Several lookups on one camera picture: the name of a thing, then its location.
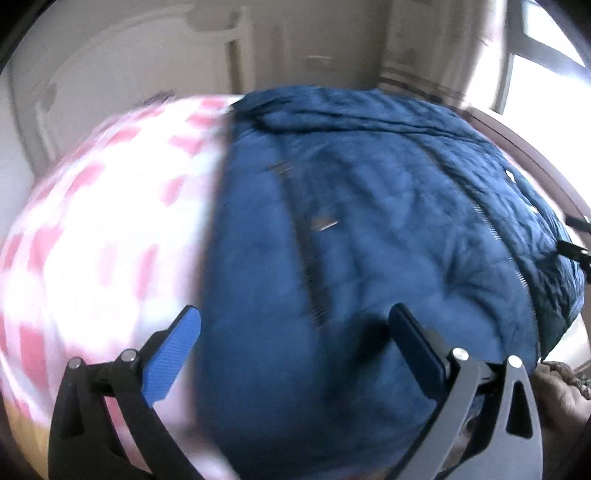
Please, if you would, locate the blue quilted puffer jacket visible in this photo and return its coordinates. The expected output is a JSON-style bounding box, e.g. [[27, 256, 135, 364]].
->
[[197, 86, 585, 479]]

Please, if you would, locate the person's hand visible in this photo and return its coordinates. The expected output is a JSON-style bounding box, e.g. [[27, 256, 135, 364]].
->
[[531, 363, 590, 435]]

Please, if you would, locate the pink white checkered bed sheet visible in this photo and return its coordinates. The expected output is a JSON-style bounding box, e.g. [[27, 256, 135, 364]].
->
[[1, 95, 235, 476]]

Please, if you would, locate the dark framed window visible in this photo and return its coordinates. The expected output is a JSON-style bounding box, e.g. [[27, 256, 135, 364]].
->
[[492, 1, 590, 114]]

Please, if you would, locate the printed striped curtain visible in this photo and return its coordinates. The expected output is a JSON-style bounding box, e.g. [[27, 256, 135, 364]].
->
[[378, 0, 495, 109]]

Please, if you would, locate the white wooden headboard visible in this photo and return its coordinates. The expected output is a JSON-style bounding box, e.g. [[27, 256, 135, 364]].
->
[[35, 5, 256, 162]]

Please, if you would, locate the wall socket panel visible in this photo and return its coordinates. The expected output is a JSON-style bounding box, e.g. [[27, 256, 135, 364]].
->
[[304, 55, 334, 72]]

